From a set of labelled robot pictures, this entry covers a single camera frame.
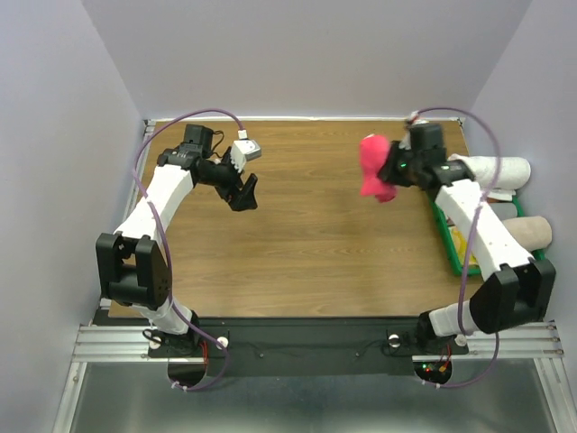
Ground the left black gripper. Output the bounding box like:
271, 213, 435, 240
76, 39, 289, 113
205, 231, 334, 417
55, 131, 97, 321
199, 147, 258, 211

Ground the pink microfiber towel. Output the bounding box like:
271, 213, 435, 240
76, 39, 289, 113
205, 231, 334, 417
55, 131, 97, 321
359, 134, 397, 203

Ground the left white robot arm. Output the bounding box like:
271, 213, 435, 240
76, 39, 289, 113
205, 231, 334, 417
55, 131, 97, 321
96, 124, 261, 355

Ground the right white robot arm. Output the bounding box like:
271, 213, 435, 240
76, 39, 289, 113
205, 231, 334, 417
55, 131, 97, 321
377, 120, 556, 352

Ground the yellow towel in bin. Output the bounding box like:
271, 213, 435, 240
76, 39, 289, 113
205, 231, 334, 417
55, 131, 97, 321
449, 226, 467, 266

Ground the grey rolled towel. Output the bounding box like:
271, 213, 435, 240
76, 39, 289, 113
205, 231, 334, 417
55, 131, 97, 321
490, 202, 518, 220

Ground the white rolled towel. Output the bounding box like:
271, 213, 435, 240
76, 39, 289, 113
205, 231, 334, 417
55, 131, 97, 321
448, 153, 531, 191

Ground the beige rolled towel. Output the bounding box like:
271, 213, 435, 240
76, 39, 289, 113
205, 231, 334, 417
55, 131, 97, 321
503, 216, 553, 252

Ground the green plastic bin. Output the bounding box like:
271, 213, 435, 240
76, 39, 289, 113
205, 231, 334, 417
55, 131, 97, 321
429, 196, 526, 276

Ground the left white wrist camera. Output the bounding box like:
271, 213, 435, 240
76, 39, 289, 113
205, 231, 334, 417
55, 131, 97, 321
230, 139, 261, 173

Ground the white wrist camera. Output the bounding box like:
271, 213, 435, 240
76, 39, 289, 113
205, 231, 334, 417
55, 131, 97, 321
230, 139, 261, 173
405, 110, 428, 130

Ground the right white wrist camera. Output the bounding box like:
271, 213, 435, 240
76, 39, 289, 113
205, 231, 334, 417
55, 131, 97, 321
405, 110, 428, 130

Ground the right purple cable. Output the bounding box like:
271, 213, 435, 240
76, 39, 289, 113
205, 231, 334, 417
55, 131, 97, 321
408, 106, 502, 390

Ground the purple cable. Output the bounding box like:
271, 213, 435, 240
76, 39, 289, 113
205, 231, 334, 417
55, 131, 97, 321
131, 107, 249, 392
408, 106, 502, 390

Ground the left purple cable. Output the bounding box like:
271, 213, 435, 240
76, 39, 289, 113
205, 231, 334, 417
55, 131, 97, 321
131, 107, 249, 392

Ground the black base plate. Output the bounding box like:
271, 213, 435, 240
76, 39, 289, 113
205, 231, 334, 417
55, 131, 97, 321
141, 317, 468, 388

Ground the aluminium frame rail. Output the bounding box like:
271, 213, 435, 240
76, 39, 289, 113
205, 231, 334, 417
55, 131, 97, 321
72, 326, 149, 363

